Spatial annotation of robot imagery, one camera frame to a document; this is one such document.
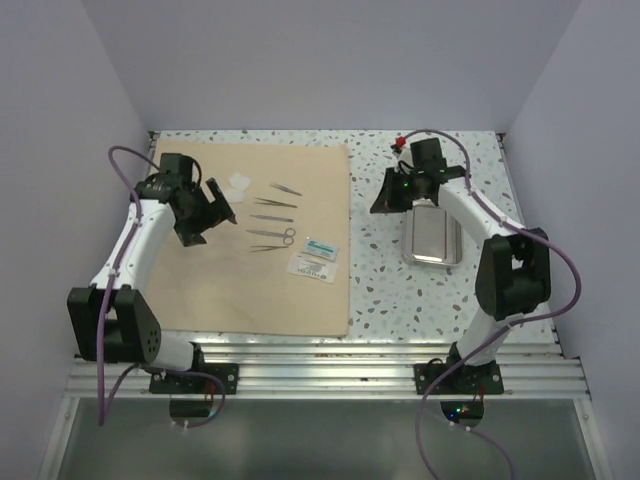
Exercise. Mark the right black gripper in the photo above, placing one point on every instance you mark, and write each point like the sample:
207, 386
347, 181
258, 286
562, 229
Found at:
387, 201

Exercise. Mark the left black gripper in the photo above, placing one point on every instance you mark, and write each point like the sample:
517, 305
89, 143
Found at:
190, 233

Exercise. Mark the white gauze pad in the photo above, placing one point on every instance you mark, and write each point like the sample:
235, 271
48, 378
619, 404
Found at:
234, 196
239, 182

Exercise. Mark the white gauze pad top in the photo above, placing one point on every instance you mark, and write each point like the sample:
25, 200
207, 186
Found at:
239, 182

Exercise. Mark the steel tweezers bottom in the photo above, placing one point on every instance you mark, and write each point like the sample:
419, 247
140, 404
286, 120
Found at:
265, 248

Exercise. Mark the steel surgical scissors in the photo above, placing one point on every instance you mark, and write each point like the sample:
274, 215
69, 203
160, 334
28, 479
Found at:
287, 236

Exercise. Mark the green white sachet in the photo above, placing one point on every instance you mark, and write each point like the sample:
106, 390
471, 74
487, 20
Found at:
320, 249

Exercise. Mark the white printed sachet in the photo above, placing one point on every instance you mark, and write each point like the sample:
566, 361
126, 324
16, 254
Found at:
305, 266

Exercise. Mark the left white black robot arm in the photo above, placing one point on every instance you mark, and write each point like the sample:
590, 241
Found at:
111, 319

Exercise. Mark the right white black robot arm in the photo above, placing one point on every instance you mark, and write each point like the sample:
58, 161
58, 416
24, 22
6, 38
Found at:
513, 274

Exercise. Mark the stainless steel tray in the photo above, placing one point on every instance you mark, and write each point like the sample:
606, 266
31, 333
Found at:
431, 236

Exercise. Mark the short steel tweezers top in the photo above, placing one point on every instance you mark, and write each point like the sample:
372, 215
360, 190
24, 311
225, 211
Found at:
285, 189

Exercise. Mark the beige cloth mat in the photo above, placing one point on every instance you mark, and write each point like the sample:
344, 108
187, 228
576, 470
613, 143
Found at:
221, 287

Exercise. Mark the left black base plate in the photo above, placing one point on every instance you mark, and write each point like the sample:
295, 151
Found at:
183, 383

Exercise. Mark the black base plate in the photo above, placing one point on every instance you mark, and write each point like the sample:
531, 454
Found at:
467, 380
183, 383

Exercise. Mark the aluminium rail frame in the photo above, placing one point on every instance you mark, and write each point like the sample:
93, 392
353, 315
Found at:
346, 408

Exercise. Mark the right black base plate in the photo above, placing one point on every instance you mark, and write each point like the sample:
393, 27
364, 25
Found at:
467, 380

